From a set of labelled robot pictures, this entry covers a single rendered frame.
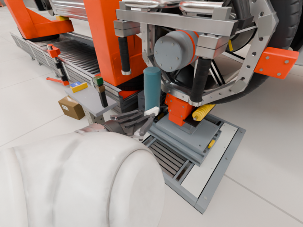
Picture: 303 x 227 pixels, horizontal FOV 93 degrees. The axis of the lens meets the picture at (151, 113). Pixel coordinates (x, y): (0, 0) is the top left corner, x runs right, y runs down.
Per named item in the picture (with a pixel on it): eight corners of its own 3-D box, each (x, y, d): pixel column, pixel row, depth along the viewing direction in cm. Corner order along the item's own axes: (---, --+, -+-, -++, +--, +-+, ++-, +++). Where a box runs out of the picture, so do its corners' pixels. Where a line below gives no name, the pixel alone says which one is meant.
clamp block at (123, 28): (140, 33, 58) (140, 17, 55) (123, 37, 53) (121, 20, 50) (132, 31, 61) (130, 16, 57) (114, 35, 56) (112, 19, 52)
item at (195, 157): (218, 138, 122) (222, 129, 116) (199, 167, 101) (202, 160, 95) (170, 112, 147) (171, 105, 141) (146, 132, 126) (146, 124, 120)
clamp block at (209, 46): (225, 51, 41) (232, 30, 38) (212, 60, 36) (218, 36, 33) (208, 47, 44) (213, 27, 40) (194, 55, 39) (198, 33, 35)
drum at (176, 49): (204, 62, 66) (213, 27, 57) (179, 78, 54) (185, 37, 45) (179, 55, 73) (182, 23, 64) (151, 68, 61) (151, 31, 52)
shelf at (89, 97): (117, 105, 101) (117, 102, 99) (96, 117, 91) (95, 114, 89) (85, 84, 122) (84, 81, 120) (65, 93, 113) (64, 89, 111)
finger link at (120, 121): (119, 134, 41) (116, 132, 41) (143, 120, 49) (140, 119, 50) (120, 123, 39) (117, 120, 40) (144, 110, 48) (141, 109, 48)
